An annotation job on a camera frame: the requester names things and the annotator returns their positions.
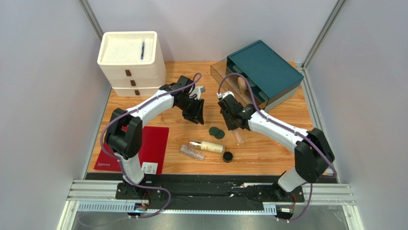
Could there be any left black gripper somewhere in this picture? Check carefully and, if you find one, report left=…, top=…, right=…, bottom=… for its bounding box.
left=177, top=97, right=205, bottom=126

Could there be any cream bottle gold neck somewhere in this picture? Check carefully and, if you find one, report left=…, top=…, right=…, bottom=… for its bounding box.
left=189, top=141, right=225, bottom=154

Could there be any clear plastic bottle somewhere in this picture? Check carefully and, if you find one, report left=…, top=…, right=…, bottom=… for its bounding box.
left=179, top=145, right=205, bottom=161

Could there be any teal drawer organizer box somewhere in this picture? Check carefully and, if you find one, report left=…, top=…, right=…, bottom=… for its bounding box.
left=227, top=40, right=304, bottom=111

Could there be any foundation bottle dark cap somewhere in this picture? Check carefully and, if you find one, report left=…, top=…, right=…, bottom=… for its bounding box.
left=231, top=128, right=245, bottom=145

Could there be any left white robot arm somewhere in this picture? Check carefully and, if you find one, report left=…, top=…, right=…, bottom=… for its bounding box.
left=100, top=73, right=204, bottom=198

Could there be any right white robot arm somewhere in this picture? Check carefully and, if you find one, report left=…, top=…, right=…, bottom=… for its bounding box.
left=217, top=91, right=335, bottom=201

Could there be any dark green round puff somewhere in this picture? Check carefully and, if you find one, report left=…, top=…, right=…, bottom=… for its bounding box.
left=209, top=126, right=220, bottom=136

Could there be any black round jar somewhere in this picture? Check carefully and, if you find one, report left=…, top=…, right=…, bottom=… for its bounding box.
left=222, top=151, right=233, bottom=163

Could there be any red mat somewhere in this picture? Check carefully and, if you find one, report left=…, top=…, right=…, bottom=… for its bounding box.
left=93, top=126, right=169, bottom=175

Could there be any white three-drawer organizer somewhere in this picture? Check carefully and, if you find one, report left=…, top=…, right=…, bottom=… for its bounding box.
left=97, top=31, right=167, bottom=97

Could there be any blue pen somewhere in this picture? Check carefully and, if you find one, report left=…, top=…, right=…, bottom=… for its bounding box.
left=140, top=41, right=146, bottom=60

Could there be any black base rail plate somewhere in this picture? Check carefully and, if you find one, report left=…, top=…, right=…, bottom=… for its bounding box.
left=85, top=172, right=307, bottom=211

